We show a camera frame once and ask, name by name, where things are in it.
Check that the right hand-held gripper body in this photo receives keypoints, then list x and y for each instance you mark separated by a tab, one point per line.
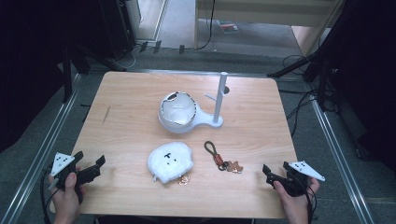
300	174

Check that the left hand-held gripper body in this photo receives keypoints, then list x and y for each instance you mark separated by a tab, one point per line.
62	163

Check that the person's right hand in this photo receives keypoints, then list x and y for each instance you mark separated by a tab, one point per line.
294	205

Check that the person's left hand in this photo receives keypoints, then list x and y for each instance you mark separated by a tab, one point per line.
67	199

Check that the white plush pouch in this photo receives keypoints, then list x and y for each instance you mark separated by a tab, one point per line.
169	161

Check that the black tripod stand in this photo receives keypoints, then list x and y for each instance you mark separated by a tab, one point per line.
311	67
67	74

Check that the white stand with bowl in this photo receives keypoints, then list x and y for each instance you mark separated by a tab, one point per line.
186	115

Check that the black cabinet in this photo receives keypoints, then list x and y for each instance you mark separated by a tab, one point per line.
116	28

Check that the book on floor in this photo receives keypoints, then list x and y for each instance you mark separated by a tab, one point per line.
228	26

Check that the light wooden shelf unit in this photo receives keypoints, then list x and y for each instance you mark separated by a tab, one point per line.
267	12

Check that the metal floor rail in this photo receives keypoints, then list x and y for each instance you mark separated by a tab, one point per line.
37	155
339	155

